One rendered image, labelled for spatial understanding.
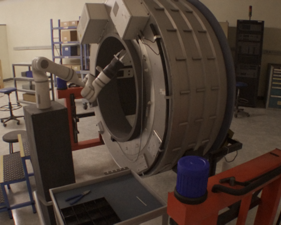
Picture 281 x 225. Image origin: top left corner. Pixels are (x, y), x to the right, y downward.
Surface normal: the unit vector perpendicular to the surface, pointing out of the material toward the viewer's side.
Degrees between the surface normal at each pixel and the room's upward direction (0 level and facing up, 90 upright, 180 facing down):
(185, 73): 74
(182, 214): 90
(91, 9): 55
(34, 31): 90
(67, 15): 90
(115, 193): 0
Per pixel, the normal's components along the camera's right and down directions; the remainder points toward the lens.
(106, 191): 0.00, -0.96
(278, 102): -0.36, 0.28
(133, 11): 0.33, -0.53
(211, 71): 0.47, -0.02
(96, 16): 0.40, -0.33
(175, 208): -0.87, 0.14
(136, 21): 0.36, 0.84
